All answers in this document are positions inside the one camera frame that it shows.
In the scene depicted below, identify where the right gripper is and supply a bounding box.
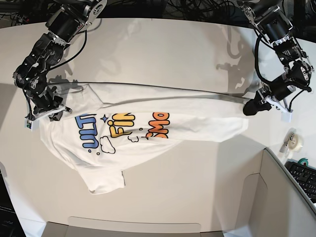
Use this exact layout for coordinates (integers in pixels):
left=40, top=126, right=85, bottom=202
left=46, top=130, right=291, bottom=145
left=26, top=92, right=72, bottom=121

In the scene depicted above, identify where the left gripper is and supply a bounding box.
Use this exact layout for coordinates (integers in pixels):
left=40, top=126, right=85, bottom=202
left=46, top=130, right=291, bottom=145
left=242, top=74, right=296, bottom=116

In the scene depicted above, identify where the white printed t-shirt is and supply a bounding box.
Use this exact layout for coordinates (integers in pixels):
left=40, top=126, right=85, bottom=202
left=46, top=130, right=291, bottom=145
left=39, top=83, right=249, bottom=195

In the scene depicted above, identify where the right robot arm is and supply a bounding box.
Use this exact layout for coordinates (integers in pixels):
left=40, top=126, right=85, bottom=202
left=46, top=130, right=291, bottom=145
left=13, top=0, right=108, bottom=127

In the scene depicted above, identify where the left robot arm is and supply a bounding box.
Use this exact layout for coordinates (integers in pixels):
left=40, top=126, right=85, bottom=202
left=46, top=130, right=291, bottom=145
left=237, top=0, right=314, bottom=116

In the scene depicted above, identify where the clear tape dispenser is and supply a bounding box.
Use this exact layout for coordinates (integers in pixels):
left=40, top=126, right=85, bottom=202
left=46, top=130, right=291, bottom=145
left=279, top=128, right=304, bottom=158

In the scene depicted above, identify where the green tape roll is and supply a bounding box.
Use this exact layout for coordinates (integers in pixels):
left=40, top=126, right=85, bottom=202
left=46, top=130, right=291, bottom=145
left=297, top=158, right=309, bottom=166

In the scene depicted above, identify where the black computer keyboard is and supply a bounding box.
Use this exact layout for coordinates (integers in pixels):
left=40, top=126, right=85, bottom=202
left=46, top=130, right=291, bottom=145
left=285, top=161, right=316, bottom=203

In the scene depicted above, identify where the beige cardboard box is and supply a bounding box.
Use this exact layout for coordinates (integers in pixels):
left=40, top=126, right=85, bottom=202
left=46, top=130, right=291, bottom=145
left=42, top=148, right=316, bottom=237

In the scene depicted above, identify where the black monitor corner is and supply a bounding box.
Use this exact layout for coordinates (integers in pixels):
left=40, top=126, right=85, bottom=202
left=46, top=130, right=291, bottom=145
left=0, top=163, right=26, bottom=237

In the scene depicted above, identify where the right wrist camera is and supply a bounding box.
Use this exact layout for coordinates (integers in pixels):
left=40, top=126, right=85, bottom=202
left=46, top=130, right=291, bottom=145
left=24, top=118, right=39, bottom=131

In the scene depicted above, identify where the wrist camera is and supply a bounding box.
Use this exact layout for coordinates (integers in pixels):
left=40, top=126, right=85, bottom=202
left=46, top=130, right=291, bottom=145
left=281, top=110, right=293, bottom=123
left=24, top=118, right=39, bottom=131

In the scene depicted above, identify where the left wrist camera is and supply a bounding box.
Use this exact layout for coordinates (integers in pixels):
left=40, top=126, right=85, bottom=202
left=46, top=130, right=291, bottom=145
left=281, top=110, right=293, bottom=123

